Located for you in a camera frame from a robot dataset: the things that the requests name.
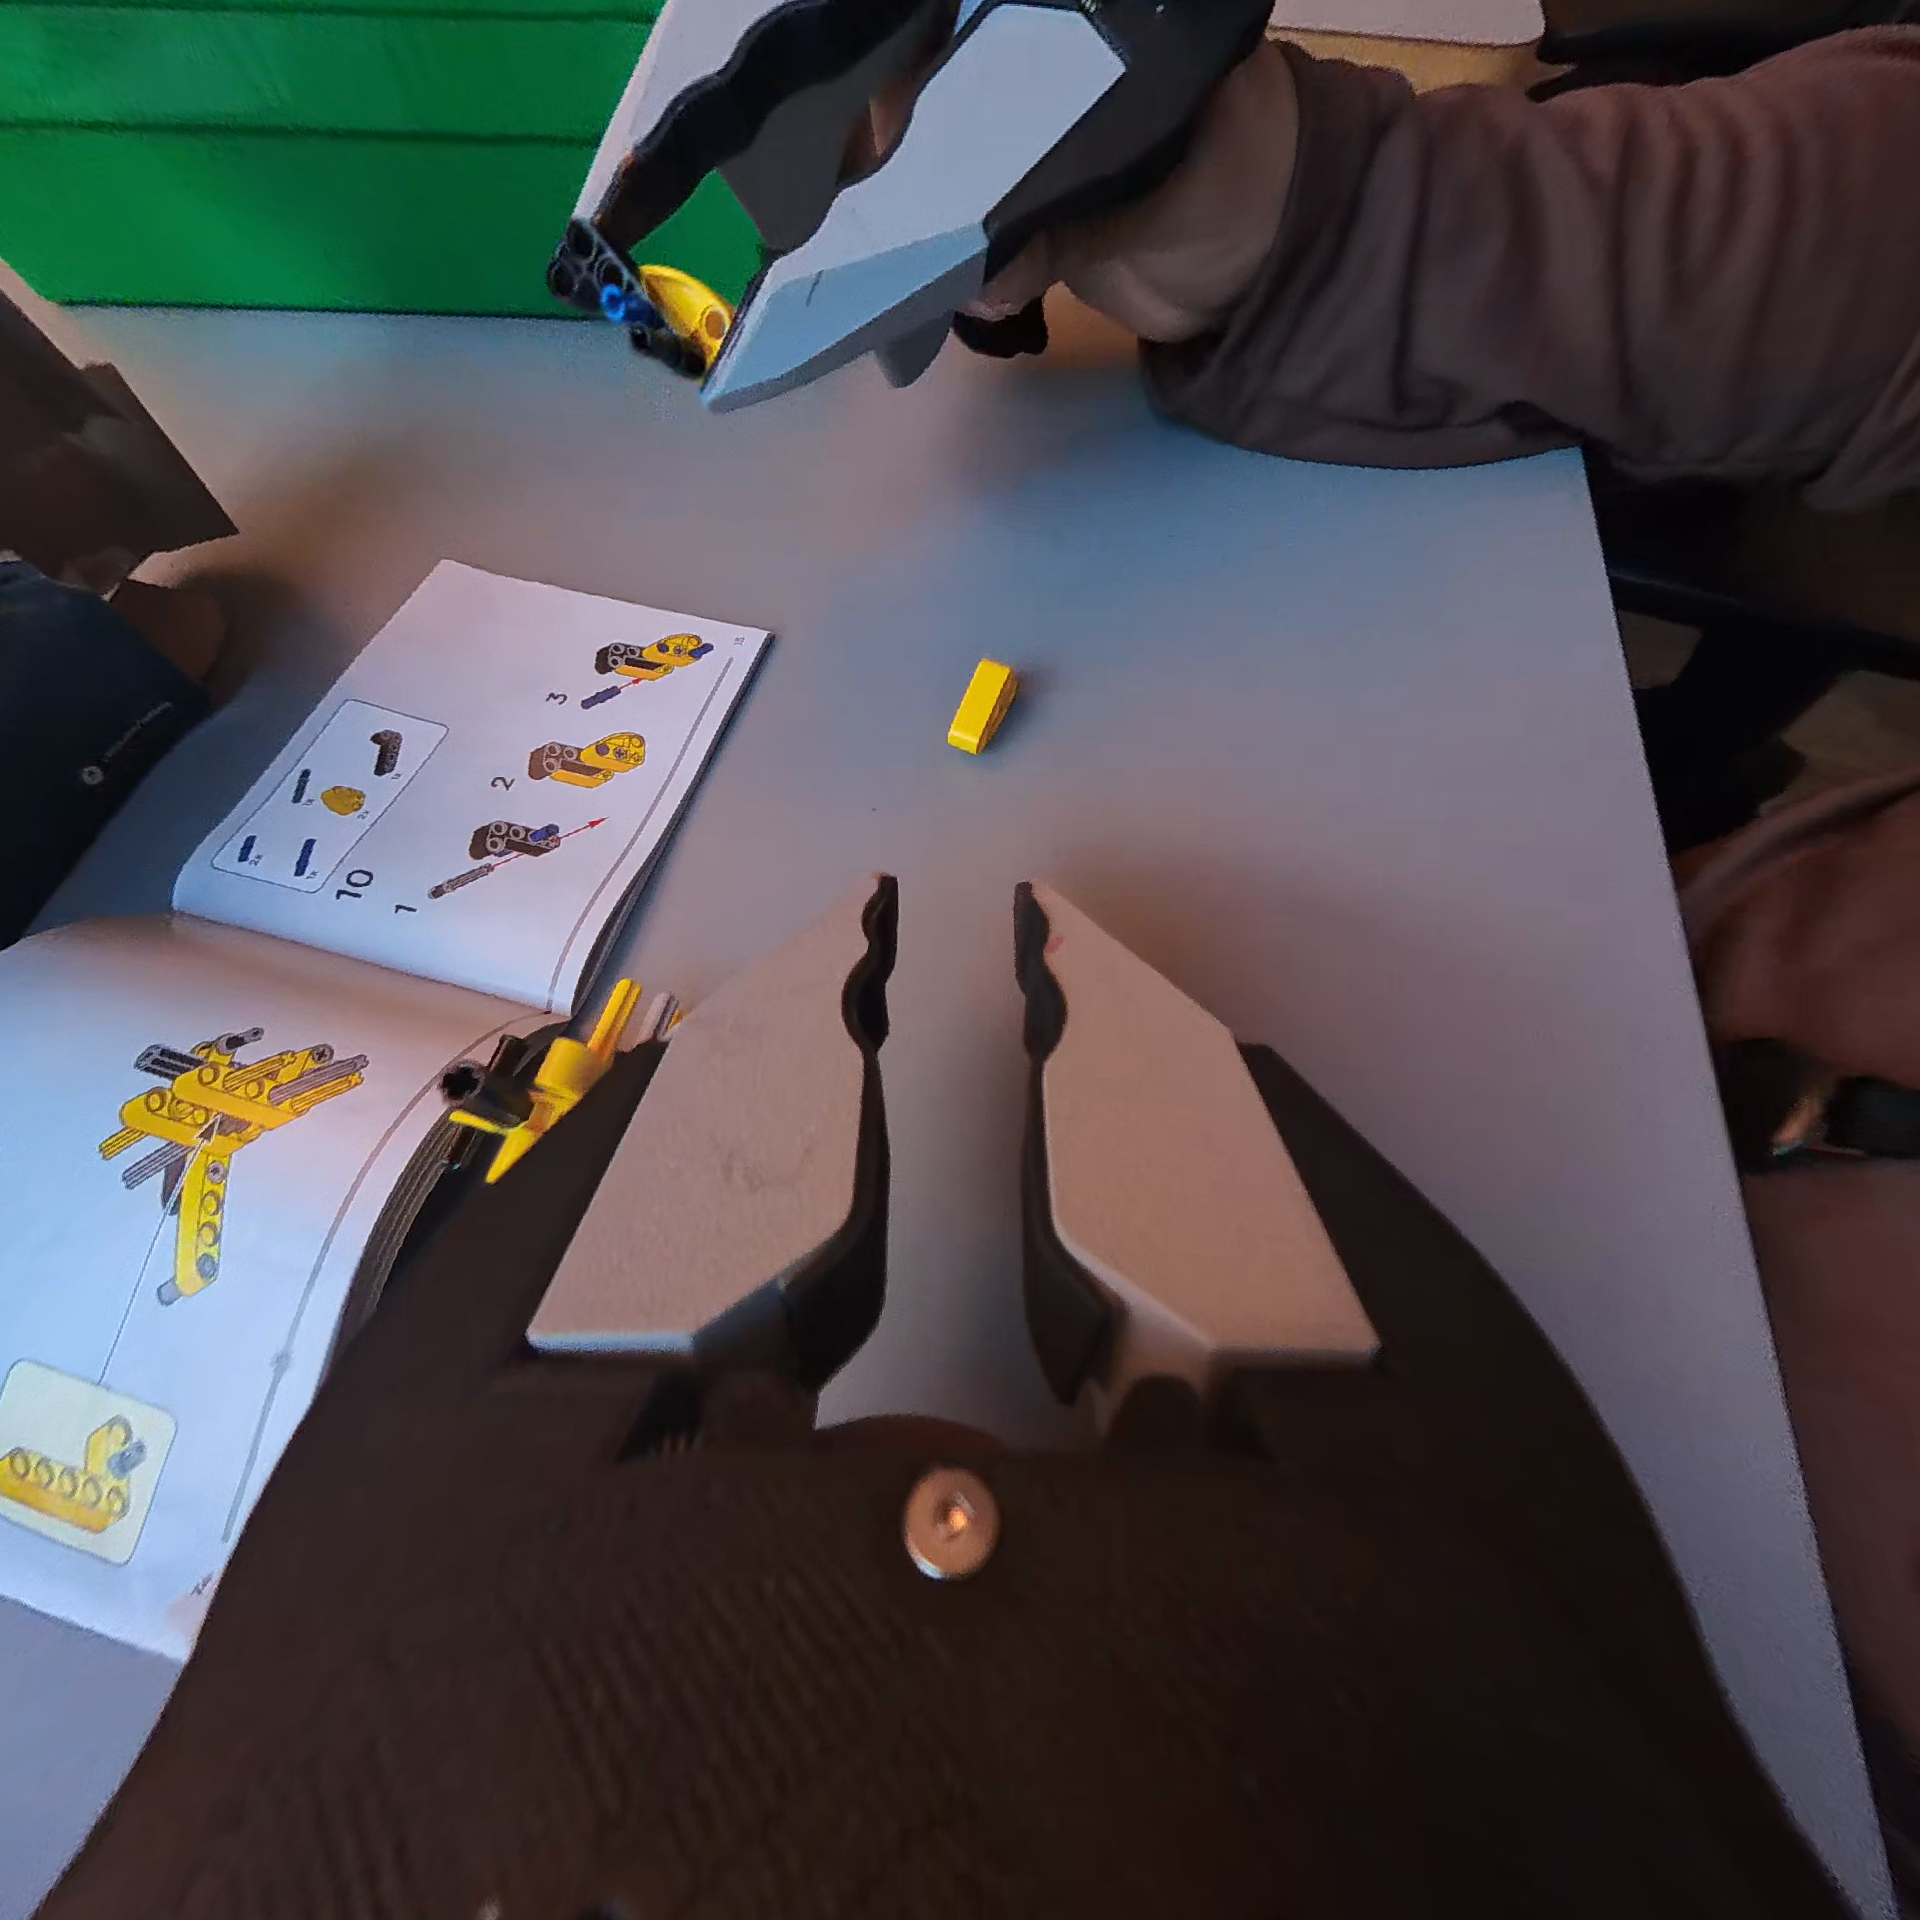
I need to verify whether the large yellow lego model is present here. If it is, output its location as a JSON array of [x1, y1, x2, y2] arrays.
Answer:
[[444, 979, 685, 1187]]

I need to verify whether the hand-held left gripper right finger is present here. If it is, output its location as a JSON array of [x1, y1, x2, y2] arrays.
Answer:
[[1013, 881, 1385, 1409]]

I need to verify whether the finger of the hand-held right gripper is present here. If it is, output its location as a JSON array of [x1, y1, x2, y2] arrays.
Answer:
[[699, 0, 1128, 415], [574, 0, 968, 261]]

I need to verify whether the green plastic bin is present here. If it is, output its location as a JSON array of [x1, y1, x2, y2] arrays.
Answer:
[[0, 0, 767, 321]]

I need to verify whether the lego instruction booklet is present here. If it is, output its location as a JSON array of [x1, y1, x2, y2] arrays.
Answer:
[[0, 557, 777, 1664]]

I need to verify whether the person's right hand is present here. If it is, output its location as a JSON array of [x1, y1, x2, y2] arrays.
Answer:
[[989, 47, 1308, 355]]

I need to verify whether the person's right forearm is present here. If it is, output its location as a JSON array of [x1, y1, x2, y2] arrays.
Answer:
[[1141, 19, 1920, 519]]

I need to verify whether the black and yellow lego assembly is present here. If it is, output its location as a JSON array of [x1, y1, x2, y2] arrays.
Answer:
[[545, 215, 739, 378]]

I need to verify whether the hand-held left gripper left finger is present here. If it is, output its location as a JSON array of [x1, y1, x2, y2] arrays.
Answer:
[[526, 873, 903, 1394]]

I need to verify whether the small yellow lego brick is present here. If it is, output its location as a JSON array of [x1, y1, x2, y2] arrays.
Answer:
[[944, 656, 1021, 756]]

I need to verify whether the black chair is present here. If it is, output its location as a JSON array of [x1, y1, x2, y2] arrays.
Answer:
[[1591, 441, 1920, 857]]

